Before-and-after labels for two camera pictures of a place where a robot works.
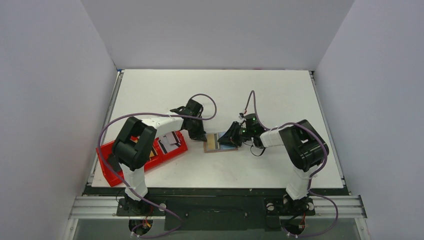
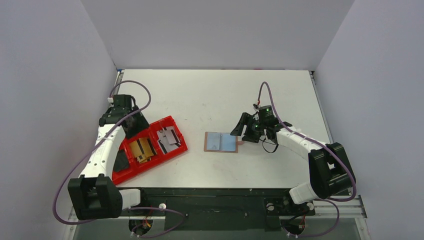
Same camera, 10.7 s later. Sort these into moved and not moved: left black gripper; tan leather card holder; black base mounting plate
Moved: left black gripper
Not moved: tan leather card holder; black base mounting plate
